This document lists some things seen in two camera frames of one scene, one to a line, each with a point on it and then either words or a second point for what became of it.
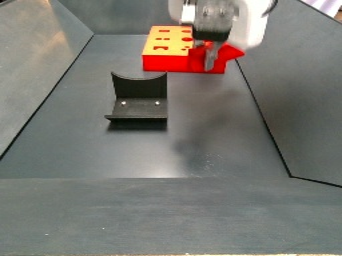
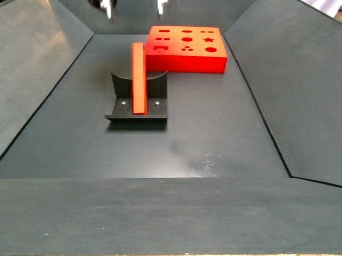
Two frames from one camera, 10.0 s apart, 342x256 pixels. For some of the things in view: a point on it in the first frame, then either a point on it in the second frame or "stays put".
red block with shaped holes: [166, 49] stays put
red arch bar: [227, 53] -> [139, 79]
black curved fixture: [140, 98] stays put
